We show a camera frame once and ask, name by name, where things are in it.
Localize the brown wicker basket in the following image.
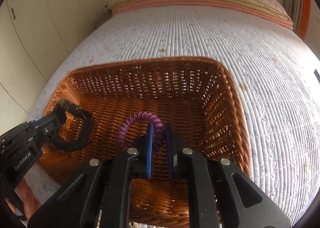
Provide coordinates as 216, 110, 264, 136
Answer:
38, 57, 249, 227

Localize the black bracelet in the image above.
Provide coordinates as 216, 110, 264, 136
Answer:
47, 99, 95, 152

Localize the pink folded blanket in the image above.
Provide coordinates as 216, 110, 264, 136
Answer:
111, 0, 293, 30

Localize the purple spiral hair tie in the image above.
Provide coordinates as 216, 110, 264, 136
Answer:
118, 111, 166, 152

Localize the white quilted bedspread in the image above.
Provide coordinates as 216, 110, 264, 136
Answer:
26, 6, 319, 223

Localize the cream wardrobe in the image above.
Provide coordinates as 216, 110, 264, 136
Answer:
1, 0, 110, 132

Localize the person's left hand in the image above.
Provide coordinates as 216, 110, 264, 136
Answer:
17, 178, 41, 220

